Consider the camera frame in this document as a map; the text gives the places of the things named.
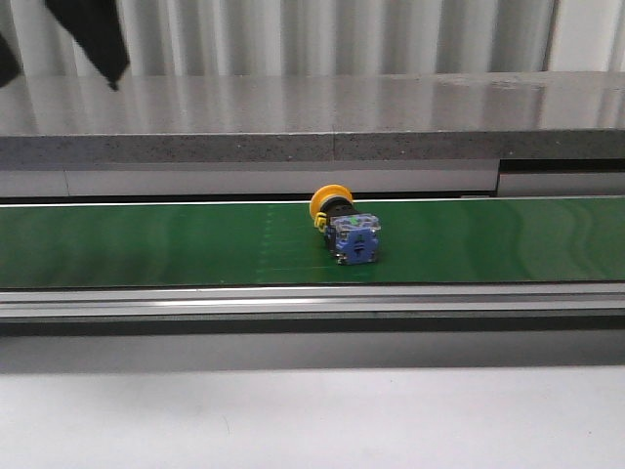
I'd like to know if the aluminium conveyor frame rail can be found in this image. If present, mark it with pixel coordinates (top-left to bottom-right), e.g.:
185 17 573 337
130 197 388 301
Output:
1 281 624 336

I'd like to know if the white pleated curtain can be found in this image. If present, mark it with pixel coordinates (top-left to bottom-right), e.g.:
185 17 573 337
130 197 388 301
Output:
0 0 625 79

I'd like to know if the green conveyor belt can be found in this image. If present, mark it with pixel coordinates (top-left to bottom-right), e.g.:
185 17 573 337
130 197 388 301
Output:
1 197 624 289

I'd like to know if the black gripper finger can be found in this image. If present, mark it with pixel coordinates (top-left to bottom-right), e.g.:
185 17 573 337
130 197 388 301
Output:
0 35 21 88
44 0 130 91

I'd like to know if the yellow push button switch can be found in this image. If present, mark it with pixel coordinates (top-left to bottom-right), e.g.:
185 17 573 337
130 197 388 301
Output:
309 185 381 265

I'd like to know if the grey speckled stone counter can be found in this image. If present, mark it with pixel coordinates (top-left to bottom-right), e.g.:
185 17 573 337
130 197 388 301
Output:
0 71 625 198

